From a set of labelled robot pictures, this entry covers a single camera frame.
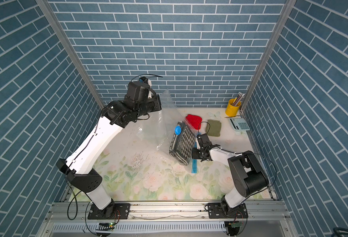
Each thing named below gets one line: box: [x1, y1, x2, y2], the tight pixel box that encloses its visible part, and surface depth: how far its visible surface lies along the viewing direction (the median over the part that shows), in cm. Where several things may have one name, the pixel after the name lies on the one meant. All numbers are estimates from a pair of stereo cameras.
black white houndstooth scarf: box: [169, 120, 196, 166], surface depth 85 cm
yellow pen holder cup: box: [225, 98, 242, 118], surface depth 114 cm
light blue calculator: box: [228, 117, 251, 131], surface depth 111 cm
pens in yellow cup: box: [231, 91, 246, 107], surface depth 111 cm
